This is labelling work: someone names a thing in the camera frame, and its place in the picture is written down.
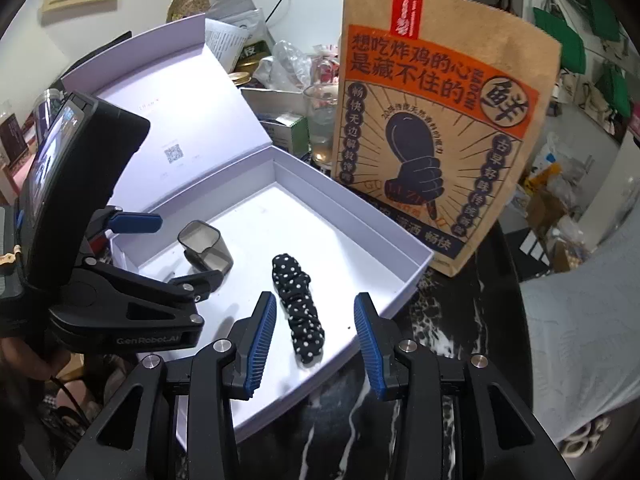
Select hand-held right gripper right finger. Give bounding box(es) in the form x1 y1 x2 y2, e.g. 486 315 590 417
352 292 576 480

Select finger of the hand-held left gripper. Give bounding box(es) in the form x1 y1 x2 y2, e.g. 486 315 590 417
75 257 224 307
85 206 164 260

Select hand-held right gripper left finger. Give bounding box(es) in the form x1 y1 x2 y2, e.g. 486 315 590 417
65 292 278 480

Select smoky grey translucent container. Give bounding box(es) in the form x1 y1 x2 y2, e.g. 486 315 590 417
178 220 234 273

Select black polka dot scrunchie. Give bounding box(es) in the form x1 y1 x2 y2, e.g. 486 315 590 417
271 253 327 367

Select lavender hinged-lid box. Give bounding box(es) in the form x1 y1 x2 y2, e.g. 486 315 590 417
60 12 435 445

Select person's left hand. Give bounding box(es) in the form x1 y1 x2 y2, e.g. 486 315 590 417
0 332 58 383

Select green and white small box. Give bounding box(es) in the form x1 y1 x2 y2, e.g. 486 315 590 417
260 112 311 156

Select clear drinking glass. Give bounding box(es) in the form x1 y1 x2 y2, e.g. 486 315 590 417
302 84 341 166

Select woven straw fan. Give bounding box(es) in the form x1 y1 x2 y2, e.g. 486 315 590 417
167 0 211 23

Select white paper pouch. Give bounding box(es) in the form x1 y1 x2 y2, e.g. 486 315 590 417
205 7 266 72

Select white cloth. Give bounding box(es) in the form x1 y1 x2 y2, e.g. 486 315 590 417
520 220 640 441

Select clear plastic bag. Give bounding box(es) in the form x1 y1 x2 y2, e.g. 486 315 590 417
254 39 313 92

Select brown cardboard box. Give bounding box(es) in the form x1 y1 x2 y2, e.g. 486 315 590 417
520 180 566 241

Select pale slippers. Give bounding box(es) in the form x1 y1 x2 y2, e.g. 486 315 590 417
560 420 606 457

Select brown printed paper bag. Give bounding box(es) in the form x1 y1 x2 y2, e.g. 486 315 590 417
330 0 563 277

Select green tote bag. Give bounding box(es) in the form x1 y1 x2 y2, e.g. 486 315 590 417
585 0 621 43
532 7 586 73
600 67 633 138

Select black power cable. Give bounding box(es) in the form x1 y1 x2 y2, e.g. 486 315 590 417
267 0 292 27

